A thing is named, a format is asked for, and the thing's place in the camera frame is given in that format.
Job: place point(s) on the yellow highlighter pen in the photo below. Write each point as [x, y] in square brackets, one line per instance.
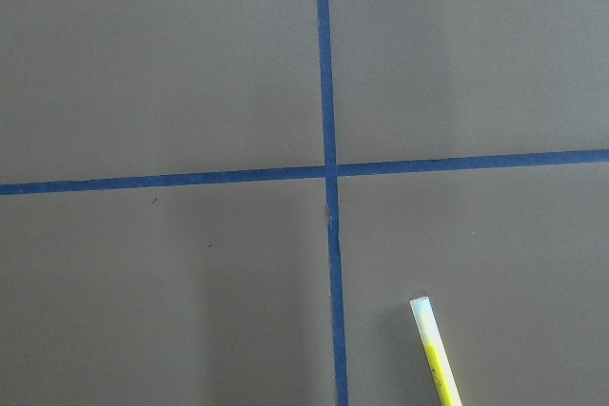
[435, 353]

